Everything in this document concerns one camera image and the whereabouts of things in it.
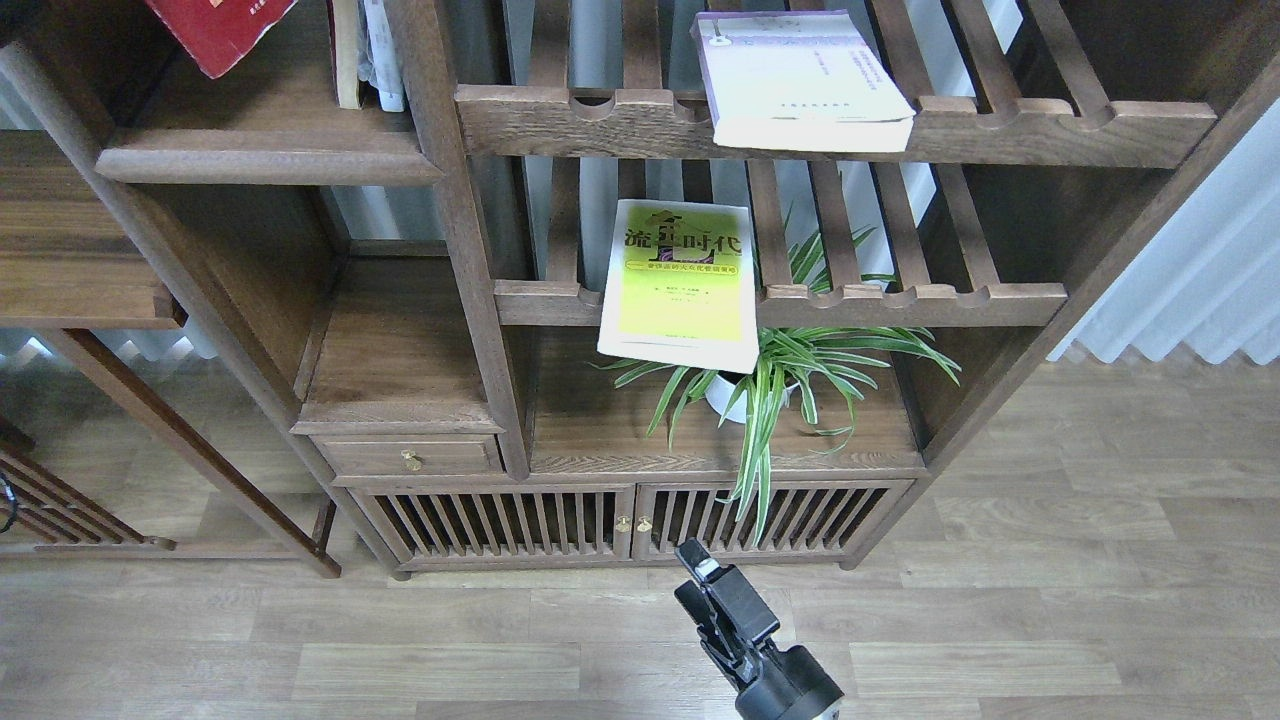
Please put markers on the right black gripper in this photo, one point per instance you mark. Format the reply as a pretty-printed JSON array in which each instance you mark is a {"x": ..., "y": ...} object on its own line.
[{"x": 735, "y": 628}]

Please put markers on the white purple book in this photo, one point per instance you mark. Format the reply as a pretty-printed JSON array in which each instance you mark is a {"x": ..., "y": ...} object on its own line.
[{"x": 798, "y": 81}]

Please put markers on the red paperback book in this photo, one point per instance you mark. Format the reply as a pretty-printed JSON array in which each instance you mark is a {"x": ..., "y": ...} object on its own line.
[{"x": 217, "y": 34}]

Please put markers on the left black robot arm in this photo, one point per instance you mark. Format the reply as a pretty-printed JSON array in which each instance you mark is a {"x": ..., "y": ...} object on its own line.
[{"x": 11, "y": 504}]

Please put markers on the brass cabinet door knobs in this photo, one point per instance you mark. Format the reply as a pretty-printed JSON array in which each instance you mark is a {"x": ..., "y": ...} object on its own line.
[{"x": 625, "y": 524}]

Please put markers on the white plant pot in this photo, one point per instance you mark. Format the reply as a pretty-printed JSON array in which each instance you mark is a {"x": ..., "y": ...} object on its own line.
[{"x": 720, "y": 397}]

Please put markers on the spider plant leaves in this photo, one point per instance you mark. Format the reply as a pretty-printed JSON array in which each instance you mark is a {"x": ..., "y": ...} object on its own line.
[{"x": 789, "y": 360}]

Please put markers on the yellow green book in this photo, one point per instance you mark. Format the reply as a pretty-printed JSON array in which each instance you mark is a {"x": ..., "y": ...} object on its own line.
[{"x": 681, "y": 286}]

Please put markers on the brass drawer knob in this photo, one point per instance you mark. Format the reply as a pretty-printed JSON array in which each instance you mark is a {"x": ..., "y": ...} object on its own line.
[{"x": 412, "y": 461}]

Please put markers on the dark wooden bookshelf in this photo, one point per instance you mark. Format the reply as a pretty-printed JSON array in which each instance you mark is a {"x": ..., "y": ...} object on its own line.
[{"x": 422, "y": 281}]

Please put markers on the white curtain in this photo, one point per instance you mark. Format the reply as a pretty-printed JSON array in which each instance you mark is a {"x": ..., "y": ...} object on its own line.
[{"x": 1209, "y": 279}]

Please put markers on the low wooden side furniture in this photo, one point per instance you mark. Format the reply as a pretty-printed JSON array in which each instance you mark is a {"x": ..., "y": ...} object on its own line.
[{"x": 57, "y": 514}]

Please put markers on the upright tan book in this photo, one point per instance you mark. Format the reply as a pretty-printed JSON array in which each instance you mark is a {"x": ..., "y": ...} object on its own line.
[{"x": 345, "y": 21}]

